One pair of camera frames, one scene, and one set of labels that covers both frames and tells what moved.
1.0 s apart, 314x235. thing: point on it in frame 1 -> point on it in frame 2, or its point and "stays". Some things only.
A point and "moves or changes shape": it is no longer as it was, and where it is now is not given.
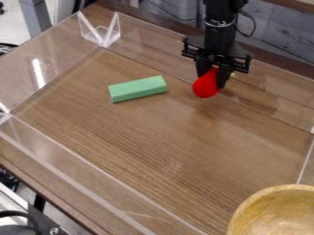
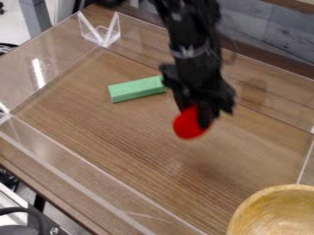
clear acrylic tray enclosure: x=101 y=122 stays
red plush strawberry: x=204 y=86 moves or changes shape
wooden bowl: x=276 y=211 stays
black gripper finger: x=201 y=65 -> x=184 y=97
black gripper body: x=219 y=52 -> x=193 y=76
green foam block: x=136 y=89 stays
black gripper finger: x=221 y=75 -> x=207 y=113
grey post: x=36 y=16 stays
